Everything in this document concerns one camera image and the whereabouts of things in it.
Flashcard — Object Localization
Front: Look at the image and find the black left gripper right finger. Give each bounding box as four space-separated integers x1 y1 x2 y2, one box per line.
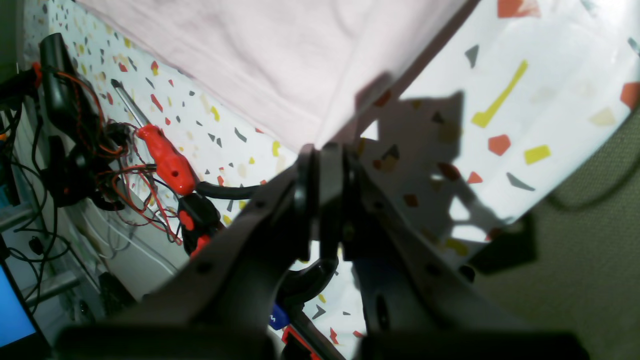
320 143 590 360

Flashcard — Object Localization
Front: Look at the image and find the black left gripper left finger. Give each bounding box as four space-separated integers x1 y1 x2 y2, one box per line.
55 144 318 360

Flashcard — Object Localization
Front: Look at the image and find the pink T-shirt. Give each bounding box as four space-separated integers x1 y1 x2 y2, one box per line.
79 0 478 150

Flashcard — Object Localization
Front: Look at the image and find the red handle screwdriver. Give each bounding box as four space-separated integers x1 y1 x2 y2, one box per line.
110 79 196 196

